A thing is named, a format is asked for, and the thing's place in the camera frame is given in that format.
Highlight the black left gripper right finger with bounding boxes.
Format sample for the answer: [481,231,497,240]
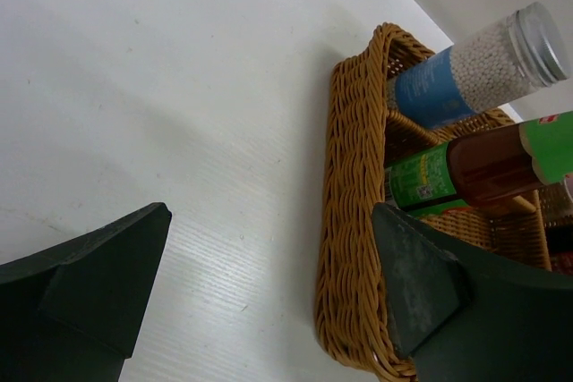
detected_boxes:
[372,203,572,381]

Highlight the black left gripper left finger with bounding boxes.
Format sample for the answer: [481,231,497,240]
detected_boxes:
[1,202,172,381]

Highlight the red sauce bottle green label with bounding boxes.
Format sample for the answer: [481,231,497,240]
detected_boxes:
[384,112,572,217]

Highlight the clear jar white beads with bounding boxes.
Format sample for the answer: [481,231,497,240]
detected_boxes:
[387,2,571,129]

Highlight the woven wicker divided basket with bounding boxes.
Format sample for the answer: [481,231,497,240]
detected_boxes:
[314,22,560,381]

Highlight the dark red label bottle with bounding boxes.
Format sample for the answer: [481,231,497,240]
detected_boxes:
[546,225,573,276]

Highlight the pink white bottle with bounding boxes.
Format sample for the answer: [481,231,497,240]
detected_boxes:
[561,174,573,203]

